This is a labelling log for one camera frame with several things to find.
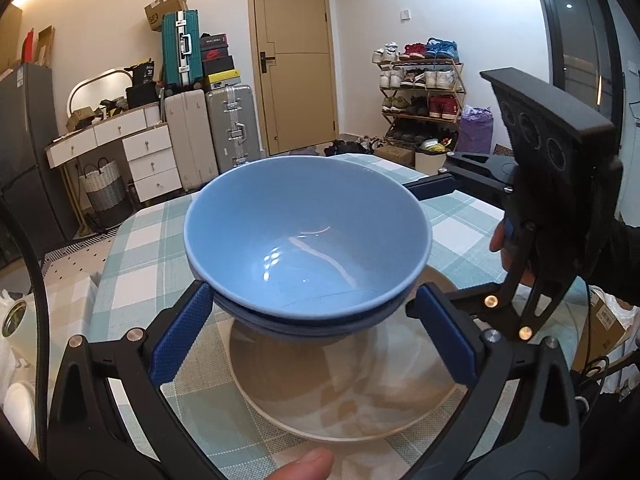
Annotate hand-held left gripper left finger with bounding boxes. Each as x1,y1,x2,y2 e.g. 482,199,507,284
47,280,226,480

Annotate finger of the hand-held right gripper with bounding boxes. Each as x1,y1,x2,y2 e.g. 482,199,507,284
446,221,584,345
402,151,517,207

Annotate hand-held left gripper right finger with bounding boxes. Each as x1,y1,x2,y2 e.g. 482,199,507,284
400,284,583,480

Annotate large cream plate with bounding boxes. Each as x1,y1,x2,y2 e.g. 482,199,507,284
227,260,468,443

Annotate blue bowl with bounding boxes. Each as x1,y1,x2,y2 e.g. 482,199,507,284
183,156,433,325
192,260,432,347

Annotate person's right forearm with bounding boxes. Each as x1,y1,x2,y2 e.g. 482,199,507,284
582,217,640,306

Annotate person's right hand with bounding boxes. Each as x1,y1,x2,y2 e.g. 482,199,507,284
489,219,538,293

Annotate person's left hand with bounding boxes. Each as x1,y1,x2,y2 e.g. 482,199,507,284
265,447,335,480

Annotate purple bag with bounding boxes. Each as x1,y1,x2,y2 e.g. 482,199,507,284
457,105,496,156

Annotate white trash bin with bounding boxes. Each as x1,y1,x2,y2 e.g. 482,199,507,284
415,137,451,173

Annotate metal shoe rack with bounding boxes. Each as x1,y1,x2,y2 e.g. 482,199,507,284
377,57,466,148

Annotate brown cardboard box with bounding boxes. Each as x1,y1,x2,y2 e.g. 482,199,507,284
375,145,416,167

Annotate teal checked tablecloth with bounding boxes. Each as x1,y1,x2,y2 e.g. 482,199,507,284
42,152,551,480

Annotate printed cardboard box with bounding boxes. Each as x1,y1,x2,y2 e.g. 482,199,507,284
572,285,640,376

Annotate shoe rack with shoes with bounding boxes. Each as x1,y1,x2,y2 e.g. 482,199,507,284
372,37,463,141

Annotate beige checked tablecloth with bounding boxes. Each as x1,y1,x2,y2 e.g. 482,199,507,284
0,260,103,391

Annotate white plastic bag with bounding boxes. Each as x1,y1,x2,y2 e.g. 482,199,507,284
590,285,640,396

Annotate black framed glass door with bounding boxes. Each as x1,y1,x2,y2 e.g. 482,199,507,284
530,0,626,111

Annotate scattered shoes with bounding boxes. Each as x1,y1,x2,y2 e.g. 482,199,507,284
324,135,386,157

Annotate black and white rug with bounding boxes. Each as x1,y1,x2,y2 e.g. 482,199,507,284
42,232,121,261

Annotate woven laundry basket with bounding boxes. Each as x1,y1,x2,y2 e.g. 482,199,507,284
81,157,132,216

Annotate cream tumbler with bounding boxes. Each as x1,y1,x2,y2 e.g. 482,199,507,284
0,294,37,366

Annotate white vanity desk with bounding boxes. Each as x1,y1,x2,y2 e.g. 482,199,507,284
45,102,183,206

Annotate beige suitcase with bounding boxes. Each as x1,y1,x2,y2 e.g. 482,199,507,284
164,89,221,192

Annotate tan door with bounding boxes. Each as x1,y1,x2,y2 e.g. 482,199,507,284
247,0,341,157

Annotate silver suitcase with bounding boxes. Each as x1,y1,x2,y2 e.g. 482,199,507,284
205,84,263,173

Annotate small open cardboard box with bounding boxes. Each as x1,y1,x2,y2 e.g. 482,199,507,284
66,106,96,131

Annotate grey fridge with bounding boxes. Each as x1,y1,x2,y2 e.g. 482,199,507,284
0,62,76,241

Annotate plain black bag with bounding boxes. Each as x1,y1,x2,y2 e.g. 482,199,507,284
125,82,161,108

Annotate oval mirror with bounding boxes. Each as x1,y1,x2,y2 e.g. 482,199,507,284
67,67,133,121

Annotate black printed bag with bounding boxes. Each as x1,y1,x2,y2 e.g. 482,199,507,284
131,60,157,86

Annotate tall black shoe box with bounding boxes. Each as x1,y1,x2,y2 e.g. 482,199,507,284
202,55,236,76

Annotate teal suitcase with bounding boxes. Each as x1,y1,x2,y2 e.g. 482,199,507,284
161,10,202,88

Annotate flat cardboard box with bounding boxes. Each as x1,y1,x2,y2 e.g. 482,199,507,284
37,25,56,67

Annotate large open cardboard box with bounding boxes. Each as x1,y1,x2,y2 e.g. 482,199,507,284
145,0,190,33

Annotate black cable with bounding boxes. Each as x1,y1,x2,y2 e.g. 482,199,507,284
0,200,49,461
582,280,626,391

